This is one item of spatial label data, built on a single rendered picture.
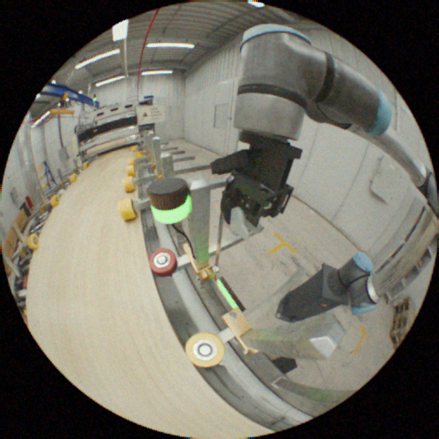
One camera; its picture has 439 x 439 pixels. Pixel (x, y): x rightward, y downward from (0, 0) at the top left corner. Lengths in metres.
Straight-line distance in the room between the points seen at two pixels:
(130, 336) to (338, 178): 2.90
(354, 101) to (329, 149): 2.61
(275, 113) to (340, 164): 2.62
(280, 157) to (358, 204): 2.65
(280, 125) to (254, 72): 0.07
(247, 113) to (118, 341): 0.47
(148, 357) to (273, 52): 0.50
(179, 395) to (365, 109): 0.53
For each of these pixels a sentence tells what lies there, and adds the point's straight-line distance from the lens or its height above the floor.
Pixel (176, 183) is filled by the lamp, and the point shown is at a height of 1.13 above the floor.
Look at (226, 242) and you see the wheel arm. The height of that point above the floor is 0.86.
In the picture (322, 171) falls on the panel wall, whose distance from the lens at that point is 2.82.
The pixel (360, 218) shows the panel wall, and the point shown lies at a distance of 2.83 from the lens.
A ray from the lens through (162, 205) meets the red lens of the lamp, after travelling 0.18.
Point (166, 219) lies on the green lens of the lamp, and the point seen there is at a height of 1.09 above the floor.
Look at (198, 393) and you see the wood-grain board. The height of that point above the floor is 0.90.
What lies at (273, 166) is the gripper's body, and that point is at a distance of 0.16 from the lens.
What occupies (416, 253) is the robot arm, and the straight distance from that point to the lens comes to 0.68.
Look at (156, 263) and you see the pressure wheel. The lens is 0.38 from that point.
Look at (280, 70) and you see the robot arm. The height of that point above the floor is 1.29.
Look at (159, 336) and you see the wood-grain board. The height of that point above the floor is 0.90.
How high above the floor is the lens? 1.22
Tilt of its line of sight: 42 degrees down
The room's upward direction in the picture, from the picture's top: 6 degrees clockwise
